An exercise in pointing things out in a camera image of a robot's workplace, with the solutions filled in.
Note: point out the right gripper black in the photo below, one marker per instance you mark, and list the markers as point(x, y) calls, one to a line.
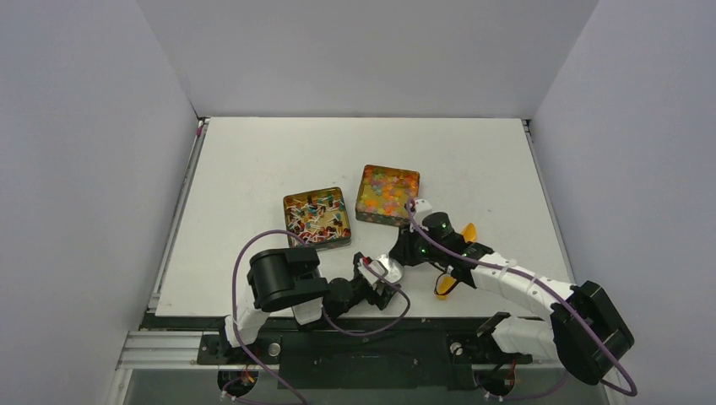
point(458, 259)

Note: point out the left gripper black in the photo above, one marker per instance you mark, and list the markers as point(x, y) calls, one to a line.
point(378, 299)

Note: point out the orange plastic scoop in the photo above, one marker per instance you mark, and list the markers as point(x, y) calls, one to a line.
point(445, 283)

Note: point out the clear round lid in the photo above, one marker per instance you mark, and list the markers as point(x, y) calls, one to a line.
point(388, 268)

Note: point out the tin box of lollipops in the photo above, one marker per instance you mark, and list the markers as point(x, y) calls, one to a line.
point(319, 218)

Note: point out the tin box of gummy candies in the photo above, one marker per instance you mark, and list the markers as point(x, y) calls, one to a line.
point(383, 193)

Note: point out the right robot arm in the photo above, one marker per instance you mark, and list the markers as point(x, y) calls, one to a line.
point(578, 325)

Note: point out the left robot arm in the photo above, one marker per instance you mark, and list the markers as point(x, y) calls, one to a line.
point(290, 278)

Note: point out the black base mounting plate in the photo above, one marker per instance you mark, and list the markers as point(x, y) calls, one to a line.
point(454, 353)

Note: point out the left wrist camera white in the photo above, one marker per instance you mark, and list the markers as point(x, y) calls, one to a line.
point(372, 270)

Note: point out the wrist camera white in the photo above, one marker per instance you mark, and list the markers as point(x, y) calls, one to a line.
point(372, 270)
point(418, 209)

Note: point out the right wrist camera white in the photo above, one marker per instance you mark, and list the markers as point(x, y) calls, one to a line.
point(418, 209)

